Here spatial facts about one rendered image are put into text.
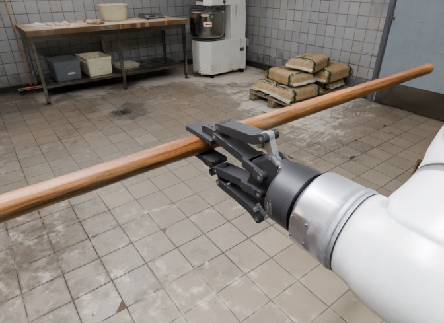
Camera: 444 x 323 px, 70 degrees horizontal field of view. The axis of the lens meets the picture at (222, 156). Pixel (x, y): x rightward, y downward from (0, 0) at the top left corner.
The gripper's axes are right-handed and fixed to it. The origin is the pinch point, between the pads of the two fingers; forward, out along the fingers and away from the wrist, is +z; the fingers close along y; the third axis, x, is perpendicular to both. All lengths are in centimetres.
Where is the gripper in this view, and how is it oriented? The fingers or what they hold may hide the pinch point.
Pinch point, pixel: (205, 143)
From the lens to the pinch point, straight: 49.4
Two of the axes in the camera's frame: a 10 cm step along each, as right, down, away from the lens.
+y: 0.0, 8.8, 4.8
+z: -6.1, -3.8, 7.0
